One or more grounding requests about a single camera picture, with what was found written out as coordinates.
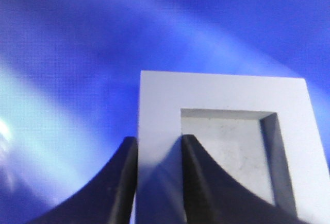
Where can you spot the blue bin holding cube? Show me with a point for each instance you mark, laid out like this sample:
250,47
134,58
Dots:
70,74

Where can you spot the gray cube base with recess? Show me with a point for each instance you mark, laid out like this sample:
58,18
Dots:
261,130

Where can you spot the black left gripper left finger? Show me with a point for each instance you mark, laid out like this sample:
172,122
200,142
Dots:
108,197

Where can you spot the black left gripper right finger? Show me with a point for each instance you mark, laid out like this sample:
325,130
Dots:
211,195

